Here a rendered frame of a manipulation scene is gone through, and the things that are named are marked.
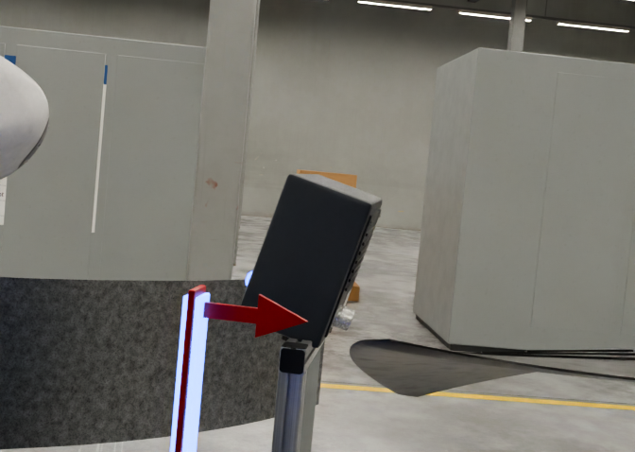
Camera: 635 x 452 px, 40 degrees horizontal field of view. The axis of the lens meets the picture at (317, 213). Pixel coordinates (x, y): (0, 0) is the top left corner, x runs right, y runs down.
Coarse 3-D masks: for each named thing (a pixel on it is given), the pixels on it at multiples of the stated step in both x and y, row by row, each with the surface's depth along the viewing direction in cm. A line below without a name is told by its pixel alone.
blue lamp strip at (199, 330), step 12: (204, 300) 48; (204, 324) 49; (204, 336) 49; (192, 348) 47; (204, 348) 49; (192, 360) 47; (192, 372) 47; (192, 384) 47; (192, 396) 48; (192, 408) 48; (192, 420) 48; (192, 432) 48; (192, 444) 49
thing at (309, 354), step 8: (280, 352) 100; (288, 352) 100; (296, 352) 100; (304, 352) 100; (312, 352) 108; (280, 360) 100; (288, 360) 100; (296, 360) 100; (304, 360) 102; (280, 368) 100; (288, 368) 100; (296, 368) 100; (304, 368) 100
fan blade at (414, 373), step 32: (352, 352) 44; (384, 352) 40; (416, 352) 38; (448, 352) 38; (512, 352) 46; (544, 352) 46; (576, 352) 46; (608, 352) 46; (384, 384) 55; (416, 384) 56; (448, 384) 57
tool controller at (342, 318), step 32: (288, 192) 105; (320, 192) 105; (352, 192) 113; (288, 224) 105; (320, 224) 105; (352, 224) 104; (288, 256) 105; (320, 256) 105; (352, 256) 105; (256, 288) 106; (288, 288) 106; (320, 288) 105; (320, 320) 105
